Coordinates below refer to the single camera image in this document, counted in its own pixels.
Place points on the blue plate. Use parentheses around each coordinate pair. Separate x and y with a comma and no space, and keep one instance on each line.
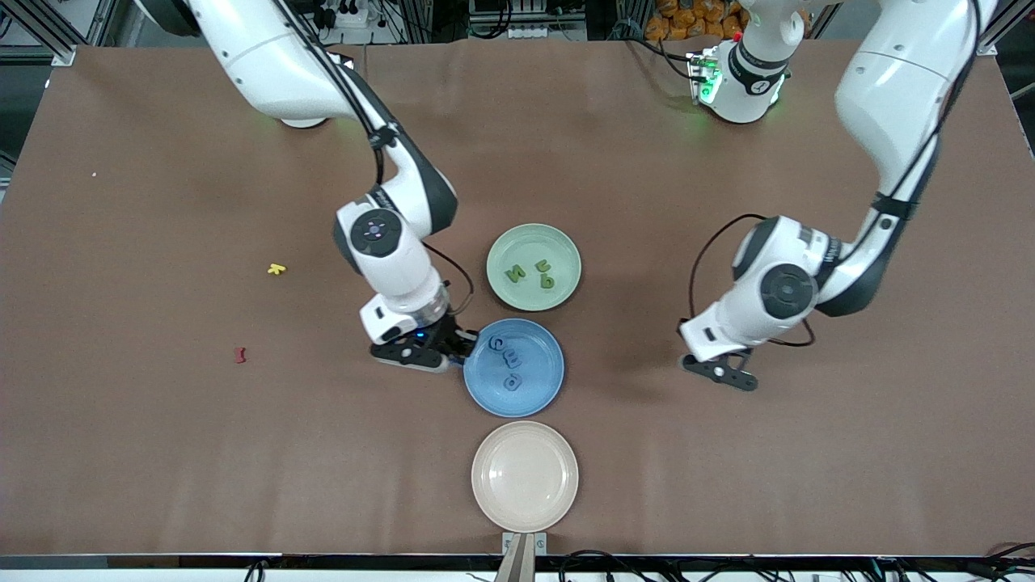
(534,396)

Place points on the beige plate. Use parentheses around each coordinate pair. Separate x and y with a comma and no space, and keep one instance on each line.
(525,477)

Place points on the white power strip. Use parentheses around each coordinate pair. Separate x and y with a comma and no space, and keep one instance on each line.
(348,12)
(534,33)

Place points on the black table edge rail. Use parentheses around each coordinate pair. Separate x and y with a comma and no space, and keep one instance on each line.
(162,561)

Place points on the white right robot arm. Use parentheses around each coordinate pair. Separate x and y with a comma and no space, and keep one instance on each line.
(267,65)

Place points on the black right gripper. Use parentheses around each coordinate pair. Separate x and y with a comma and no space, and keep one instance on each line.
(449,331)

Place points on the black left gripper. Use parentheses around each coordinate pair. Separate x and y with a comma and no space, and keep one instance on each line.
(747,351)

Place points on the blue foam letter a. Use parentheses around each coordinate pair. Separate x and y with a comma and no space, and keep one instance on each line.
(513,381)

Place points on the blue foam letter c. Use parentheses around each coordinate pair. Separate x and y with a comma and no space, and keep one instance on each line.
(491,343)

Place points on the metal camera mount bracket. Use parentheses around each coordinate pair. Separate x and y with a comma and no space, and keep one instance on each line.
(524,558)

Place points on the blue foam letter E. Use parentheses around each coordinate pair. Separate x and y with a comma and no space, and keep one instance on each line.
(511,356)

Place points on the green plate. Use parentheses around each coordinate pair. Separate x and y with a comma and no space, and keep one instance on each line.
(525,238)

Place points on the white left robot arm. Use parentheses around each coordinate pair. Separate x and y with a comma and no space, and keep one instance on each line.
(897,89)

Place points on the bag of orange items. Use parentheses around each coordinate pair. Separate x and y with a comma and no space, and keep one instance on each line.
(687,20)

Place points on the green foam letter N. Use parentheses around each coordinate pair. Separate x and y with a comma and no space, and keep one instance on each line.
(515,273)

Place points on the green foam letter u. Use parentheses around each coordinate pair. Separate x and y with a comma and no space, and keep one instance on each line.
(543,267)

